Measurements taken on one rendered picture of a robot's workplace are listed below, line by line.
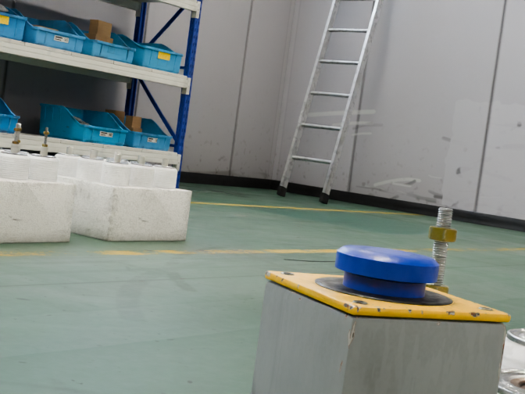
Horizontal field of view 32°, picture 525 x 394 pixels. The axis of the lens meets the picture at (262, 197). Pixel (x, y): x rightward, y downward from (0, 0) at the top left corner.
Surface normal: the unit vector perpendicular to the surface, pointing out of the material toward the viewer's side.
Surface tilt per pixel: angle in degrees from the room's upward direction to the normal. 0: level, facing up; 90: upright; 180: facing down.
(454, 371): 90
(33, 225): 90
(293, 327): 90
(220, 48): 90
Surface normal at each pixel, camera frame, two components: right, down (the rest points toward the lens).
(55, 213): 0.84, 0.14
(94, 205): -0.58, -0.04
